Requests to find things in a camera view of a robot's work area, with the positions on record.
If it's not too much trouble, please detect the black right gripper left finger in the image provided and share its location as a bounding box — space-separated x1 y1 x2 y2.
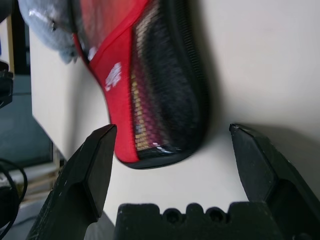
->
25 124 119 240

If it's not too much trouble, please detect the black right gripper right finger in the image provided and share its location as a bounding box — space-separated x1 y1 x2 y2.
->
228 122 320 240

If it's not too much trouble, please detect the red and black paddle case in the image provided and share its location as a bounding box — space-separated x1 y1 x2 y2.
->
69 0 210 171

